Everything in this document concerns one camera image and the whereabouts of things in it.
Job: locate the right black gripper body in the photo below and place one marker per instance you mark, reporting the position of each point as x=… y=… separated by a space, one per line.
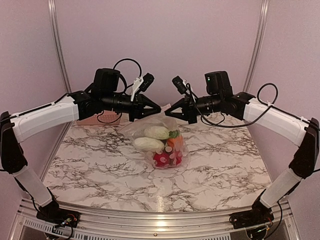
x=215 y=99

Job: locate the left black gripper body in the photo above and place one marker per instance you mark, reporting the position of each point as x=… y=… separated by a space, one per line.
x=109 y=101

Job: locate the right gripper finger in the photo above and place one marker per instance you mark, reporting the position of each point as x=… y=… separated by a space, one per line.
x=177 y=107
x=177 y=115

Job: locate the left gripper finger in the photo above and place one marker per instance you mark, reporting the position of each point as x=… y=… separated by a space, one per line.
x=146 y=102
x=142 y=113

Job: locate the green fake vegetable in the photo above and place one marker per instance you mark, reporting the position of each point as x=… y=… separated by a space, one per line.
x=174 y=134

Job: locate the clear zip top bag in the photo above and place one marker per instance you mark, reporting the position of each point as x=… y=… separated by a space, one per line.
x=136 y=129

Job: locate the white fake daikon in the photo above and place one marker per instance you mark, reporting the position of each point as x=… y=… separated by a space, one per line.
x=148 y=144

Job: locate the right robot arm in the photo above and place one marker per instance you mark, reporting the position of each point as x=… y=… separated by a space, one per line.
x=300 y=132

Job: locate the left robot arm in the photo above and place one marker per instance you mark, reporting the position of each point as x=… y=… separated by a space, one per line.
x=18 y=127

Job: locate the orange fake fruit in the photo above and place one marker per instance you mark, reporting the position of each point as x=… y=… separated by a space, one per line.
x=176 y=143

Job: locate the pink spotted fake fruit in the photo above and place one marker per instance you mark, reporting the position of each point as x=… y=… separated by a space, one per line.
x=170 y=157

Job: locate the pink plastic basket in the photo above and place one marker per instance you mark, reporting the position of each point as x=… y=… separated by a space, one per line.
x=104 y=118

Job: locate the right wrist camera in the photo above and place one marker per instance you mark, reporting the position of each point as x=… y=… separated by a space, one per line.
x=183 y=87

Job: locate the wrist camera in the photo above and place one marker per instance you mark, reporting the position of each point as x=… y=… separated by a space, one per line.
x=183 y=87
x=141 y=84

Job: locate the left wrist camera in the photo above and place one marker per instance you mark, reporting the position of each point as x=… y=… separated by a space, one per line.
x=141 y=84

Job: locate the right aluminium frame post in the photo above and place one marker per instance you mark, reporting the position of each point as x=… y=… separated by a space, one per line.
x=258 y=43

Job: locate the aluminium frame post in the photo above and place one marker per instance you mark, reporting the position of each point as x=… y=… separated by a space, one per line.
x=258 y=43
x=58 y=44

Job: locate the left aluminium frame post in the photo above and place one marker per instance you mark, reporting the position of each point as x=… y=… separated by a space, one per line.
x=58 y=44

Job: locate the aluminium front rail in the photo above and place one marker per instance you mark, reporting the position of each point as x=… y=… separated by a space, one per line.
x=107 y=224

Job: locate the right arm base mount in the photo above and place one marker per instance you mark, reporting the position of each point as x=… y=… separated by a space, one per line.
x=250 y=218

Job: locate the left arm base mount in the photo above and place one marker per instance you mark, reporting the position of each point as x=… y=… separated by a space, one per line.
x=62 y=215

